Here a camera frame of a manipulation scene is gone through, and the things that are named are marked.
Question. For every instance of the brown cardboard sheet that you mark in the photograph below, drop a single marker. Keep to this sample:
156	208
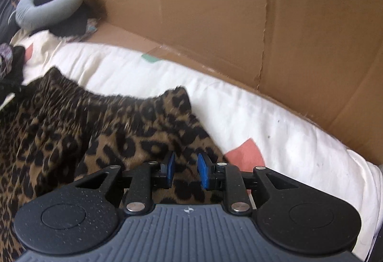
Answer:
224	10

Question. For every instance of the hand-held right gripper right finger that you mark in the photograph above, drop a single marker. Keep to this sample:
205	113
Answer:
203	170

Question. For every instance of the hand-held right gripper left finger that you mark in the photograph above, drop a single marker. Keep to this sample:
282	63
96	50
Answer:
170	166

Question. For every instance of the grey neck pillow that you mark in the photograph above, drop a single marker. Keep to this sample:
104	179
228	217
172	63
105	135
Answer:
27	15

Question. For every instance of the floral patterned cloth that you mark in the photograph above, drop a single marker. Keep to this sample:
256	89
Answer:
91	27

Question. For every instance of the black cloth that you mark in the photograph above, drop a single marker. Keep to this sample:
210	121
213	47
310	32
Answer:
71	22

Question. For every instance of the black garment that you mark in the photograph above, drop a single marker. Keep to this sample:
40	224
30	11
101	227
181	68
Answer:
16	61

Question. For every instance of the cream bear print bed sheet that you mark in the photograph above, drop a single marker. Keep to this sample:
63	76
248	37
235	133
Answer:
269	118

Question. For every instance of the leopard print pants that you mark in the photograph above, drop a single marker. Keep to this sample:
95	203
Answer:
74	130

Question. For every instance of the dark grey pillow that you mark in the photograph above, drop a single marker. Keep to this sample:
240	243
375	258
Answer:
4	16

